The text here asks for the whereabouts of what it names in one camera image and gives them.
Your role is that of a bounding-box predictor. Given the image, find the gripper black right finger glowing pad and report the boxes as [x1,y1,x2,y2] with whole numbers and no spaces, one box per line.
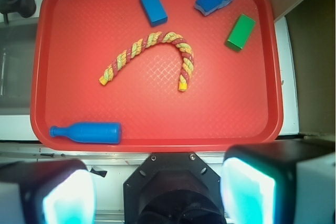
[220,139,335,223]

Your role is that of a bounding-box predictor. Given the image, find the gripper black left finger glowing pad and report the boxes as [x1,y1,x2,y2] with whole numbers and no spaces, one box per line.
[1,159,96,223]

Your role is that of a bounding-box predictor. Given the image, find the blue plastic bottle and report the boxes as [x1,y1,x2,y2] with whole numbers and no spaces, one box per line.
[49,122,122,144]

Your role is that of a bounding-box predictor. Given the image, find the red plastic tray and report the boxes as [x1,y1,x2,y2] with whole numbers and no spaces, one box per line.
[30,0,283,153]

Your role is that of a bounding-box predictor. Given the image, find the green rectangular block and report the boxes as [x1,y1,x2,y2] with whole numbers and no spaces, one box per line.
[225,14,256,52]

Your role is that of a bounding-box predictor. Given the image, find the black clamp knob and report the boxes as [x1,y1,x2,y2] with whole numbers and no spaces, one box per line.
[1,0,36,25]

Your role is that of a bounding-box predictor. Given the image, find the blue rectangular block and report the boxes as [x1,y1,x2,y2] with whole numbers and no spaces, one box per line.
[140,0,168,27]

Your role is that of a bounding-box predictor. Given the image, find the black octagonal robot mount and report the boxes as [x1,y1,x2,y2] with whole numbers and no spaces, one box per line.
[123,153,227,223]

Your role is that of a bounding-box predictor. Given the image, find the multicoloured twisted rope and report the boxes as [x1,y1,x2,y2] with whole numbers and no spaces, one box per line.
[99,31,195,93]

